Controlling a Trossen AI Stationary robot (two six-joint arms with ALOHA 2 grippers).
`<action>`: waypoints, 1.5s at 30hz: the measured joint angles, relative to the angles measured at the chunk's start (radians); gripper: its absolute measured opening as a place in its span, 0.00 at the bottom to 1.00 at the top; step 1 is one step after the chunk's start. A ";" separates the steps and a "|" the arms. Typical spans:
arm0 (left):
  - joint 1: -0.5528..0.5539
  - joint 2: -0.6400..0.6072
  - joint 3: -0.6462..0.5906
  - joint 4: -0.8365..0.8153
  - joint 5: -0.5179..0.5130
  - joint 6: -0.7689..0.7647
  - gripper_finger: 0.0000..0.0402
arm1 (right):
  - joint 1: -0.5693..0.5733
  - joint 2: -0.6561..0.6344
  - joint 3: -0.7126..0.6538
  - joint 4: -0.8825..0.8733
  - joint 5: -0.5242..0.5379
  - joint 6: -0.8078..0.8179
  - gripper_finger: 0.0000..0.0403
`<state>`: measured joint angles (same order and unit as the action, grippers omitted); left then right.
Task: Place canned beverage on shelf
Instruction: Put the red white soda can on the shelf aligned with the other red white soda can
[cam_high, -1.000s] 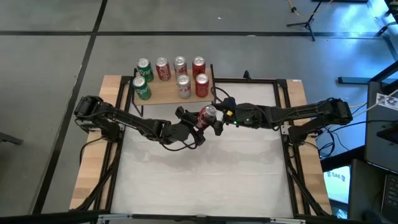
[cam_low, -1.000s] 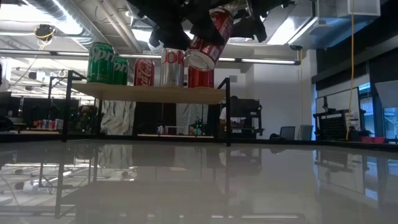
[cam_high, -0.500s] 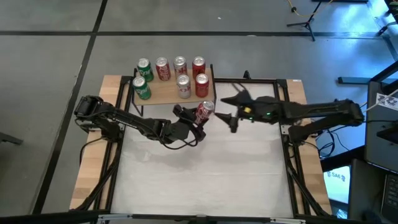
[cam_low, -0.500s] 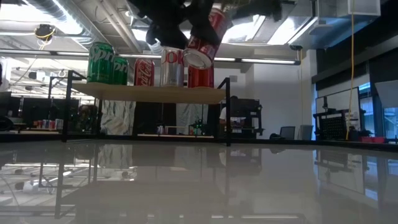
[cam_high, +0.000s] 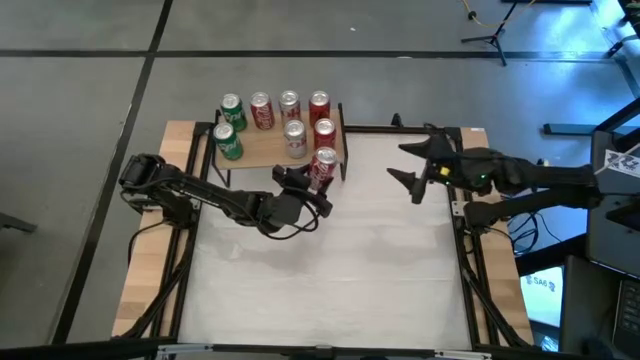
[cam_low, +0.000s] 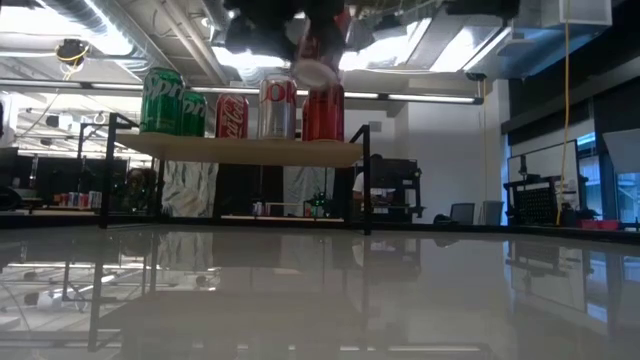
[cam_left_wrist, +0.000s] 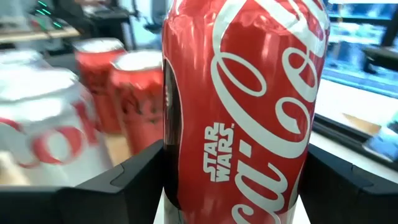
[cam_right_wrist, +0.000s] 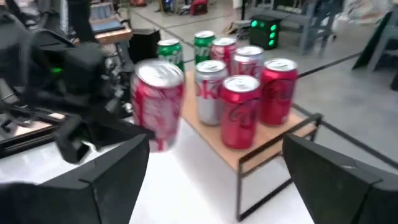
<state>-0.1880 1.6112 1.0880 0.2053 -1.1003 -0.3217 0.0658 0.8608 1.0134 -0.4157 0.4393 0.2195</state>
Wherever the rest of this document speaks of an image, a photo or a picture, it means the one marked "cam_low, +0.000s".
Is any black pegboard rack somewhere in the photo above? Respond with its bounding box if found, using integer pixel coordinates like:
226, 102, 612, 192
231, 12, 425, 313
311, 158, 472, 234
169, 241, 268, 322
503, 172, 589, 227

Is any black wooden-top shelf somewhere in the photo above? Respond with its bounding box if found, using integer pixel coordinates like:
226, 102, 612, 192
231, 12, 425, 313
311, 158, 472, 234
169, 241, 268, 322
98, 112, 374, 237

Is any whiteboard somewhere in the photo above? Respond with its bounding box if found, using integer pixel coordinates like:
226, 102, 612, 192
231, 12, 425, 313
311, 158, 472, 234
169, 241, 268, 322
506, 139, 582, 182

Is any red Coke Zero can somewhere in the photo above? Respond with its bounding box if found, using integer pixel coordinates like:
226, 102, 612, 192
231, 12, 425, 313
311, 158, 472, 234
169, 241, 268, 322
305, 82, 346, 143

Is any black equipment cart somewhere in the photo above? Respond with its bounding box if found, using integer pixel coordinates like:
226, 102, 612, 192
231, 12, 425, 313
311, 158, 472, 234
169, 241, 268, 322
372, 158, 425, 224

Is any red tray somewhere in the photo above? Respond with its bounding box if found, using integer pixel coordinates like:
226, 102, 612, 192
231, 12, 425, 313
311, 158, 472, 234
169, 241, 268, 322
579, 218, 621, 231

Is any silver ribbed air duct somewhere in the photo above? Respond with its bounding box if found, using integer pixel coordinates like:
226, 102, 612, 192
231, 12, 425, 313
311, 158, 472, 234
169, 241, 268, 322
39, 0, 186, 86

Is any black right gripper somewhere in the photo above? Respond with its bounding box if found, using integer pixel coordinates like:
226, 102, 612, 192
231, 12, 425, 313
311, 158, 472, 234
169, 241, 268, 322
224, 0, 346, 66

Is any person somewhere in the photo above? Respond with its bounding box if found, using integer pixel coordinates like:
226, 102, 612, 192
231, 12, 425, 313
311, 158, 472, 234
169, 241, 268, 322
124, 168, 159, 214
351, 152, 396, 221

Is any background robot green light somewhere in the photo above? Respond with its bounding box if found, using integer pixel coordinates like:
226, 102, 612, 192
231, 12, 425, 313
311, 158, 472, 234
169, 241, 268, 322
304, 189, 334, 219

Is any silver Diet Coke can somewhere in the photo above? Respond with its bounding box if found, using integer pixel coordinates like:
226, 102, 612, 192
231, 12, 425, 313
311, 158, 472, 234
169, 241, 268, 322
257, 73, 298, 141

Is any yellow cable reel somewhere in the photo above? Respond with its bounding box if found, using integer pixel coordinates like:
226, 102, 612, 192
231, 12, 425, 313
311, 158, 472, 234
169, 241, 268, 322
54, 38, 91, 81

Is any long ceiling light bar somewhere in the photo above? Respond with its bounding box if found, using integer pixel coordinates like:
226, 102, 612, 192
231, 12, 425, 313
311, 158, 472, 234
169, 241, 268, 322
0, 78, 485, 106

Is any green Sprite can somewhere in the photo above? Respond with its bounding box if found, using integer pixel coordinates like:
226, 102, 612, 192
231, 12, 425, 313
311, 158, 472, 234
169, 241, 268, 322
180, 90, 208, 138
139, 66, 187, 136

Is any background wooden table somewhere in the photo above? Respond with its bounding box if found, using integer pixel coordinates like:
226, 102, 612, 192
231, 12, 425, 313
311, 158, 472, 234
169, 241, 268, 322
219, 201, 346, 224

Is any marble patterned banner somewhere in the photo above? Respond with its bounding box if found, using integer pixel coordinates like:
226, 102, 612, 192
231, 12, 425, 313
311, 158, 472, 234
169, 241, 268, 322
159, 159, 220, 219

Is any red Star Wars Coca-Cola can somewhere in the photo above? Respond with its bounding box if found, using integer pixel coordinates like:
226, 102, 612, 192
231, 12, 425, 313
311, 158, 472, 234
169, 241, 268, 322
291, 7, 354, 92

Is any white ceiling box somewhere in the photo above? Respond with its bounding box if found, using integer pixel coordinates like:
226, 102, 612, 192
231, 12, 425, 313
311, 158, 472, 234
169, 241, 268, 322
539, 0, 614, 27

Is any grey cloth banner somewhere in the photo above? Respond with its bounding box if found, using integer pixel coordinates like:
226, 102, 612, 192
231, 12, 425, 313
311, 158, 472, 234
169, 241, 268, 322
283, 166, 337, 217

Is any bright window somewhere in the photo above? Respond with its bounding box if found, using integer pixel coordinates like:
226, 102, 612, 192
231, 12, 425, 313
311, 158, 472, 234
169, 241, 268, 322
616, 172, 640, 224

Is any grey waste bin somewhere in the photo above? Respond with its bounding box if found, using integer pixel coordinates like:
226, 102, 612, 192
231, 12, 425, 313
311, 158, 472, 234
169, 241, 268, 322
482, 199, 505, 227

